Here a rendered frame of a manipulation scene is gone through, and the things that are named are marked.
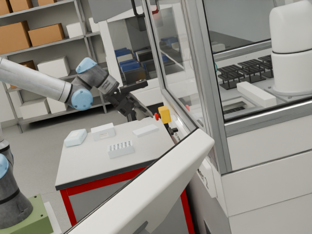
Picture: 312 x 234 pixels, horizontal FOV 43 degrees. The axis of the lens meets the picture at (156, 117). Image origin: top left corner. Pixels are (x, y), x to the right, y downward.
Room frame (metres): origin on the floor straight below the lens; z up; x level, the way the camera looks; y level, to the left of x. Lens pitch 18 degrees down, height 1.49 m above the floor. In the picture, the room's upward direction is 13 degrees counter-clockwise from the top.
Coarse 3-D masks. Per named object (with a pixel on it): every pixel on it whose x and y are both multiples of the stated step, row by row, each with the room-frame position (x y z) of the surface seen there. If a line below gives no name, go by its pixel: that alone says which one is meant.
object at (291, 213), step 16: (192, 192) 1.67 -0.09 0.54; (192, 208) 1.80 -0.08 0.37; (208, 208) 1.31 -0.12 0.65; (256, 208) 1.03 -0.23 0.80; (272, 208) 1.03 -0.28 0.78; (288, 208) 1.04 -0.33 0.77; (304, 208) 1.04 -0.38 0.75; (208, 224) 1.39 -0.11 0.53; (224, 224) 1.08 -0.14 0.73; (240, 224) 1.02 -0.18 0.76; (256, 224) 1.03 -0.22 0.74; (272, 224) 1.03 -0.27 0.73; (288, 224) 1.04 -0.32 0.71; (304, 224) 1.04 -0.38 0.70
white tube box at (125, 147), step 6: (114, 144) 1.85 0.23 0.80; (120, 144) 1.83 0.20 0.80; (126, 144) 1.81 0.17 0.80; (132, 144) 1.80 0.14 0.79; (108, 150) 1.79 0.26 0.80; (114, 150) 1.77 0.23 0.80; (120, 150) 1.77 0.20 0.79; (126, 150) 1.78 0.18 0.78; (132, 150) 1.78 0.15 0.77; (114, 156) 1.77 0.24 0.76
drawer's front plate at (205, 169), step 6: (204, 162) 1.15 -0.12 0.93; (198, 168) 1.25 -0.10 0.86; (204, 168) 1.13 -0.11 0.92; (210, 168) 1.11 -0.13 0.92; (198, 174) 1.27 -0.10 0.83; (204, 174) 1.16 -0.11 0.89; (210, 174) 1.11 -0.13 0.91; (204, 180) 1.18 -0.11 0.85; (210, 180) 1.11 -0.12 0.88; (210, 186) 1.11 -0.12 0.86; (210, 192) 1.11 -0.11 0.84
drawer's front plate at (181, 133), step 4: (172, 116) 1.68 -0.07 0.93; (172, 120) 1.67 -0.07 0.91; (176, 120) 1.61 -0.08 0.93; (172, 124) 1.71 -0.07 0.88; (176, 124) 1.56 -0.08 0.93; (180, 124) 1.55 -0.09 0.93; (180, 128) 1.51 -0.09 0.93; (176, 132) 1.62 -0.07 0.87; (180, 132) 1.50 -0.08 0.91; (184, 132) 1.45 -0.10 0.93; (176, 136) 1.65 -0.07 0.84; (180, 136) 1.53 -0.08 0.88; (184, 136) 1.42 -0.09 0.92; (180, 140) 1.56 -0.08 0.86
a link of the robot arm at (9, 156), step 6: (0, 126) 1.44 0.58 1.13; (0, 132) 1.43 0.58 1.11; (0, 138) 1.42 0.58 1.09; (0, 144) 1.41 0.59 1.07; (6, 144) 1.42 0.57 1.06; (0, 150) 1.39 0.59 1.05; (6, 150) 1.41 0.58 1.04; (6, 156) 1.40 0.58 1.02; (12, 156) 1.47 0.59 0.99; (12, 162) 1.41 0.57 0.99
